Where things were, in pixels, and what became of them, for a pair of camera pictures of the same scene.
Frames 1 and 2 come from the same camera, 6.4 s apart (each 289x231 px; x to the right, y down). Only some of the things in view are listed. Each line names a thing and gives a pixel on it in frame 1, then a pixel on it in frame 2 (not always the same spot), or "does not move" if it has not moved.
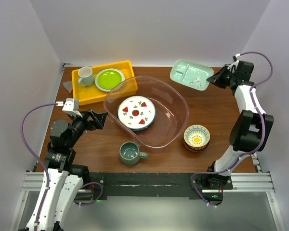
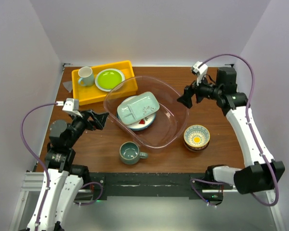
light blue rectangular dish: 191,73 to 137,108
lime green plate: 107,79 does not move
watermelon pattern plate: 136,119 does not move
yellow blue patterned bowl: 196,137 does not move
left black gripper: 99,118 does not move
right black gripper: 216,79 to 186,99
